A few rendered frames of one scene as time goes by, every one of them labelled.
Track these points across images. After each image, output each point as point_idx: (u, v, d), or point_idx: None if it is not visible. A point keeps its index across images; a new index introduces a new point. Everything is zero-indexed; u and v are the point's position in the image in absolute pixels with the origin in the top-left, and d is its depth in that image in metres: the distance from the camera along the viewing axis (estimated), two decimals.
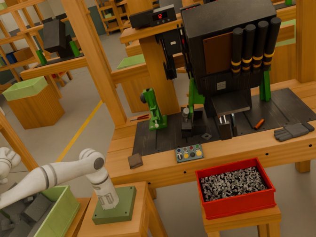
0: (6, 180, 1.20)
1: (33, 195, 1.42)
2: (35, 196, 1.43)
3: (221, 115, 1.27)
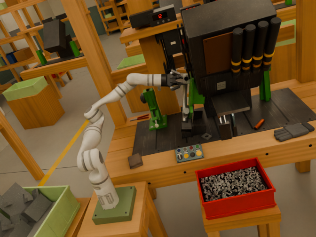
0: (157, 89, 1.56)
1: (183, 120, 1.56)
2: (184, 122, 1.56)
3: (221, 115, 1.27)
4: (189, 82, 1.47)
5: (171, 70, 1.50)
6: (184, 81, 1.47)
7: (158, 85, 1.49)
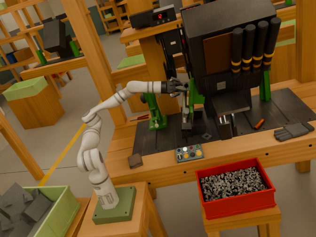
0: (157, 96, 1.55)
1: None
2: None
3: (221, 115, 1.27)
4: (189, 90, 1.47)
5: (171, 77, 1.50)
6: (184, 88, 1.47)
7: (158, 92, 1.49)
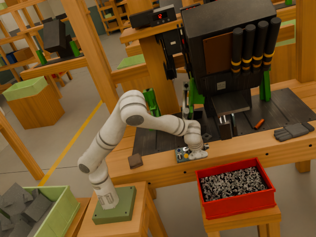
0: (206, 154, 1.15)
1: None
2: None
3: (221, 115, 1.27)
4: (189, 90, 1.47)
5: (185, 147, 1.27)
6: (184, 88, 1.47)
7: (202, 140, 1.18)
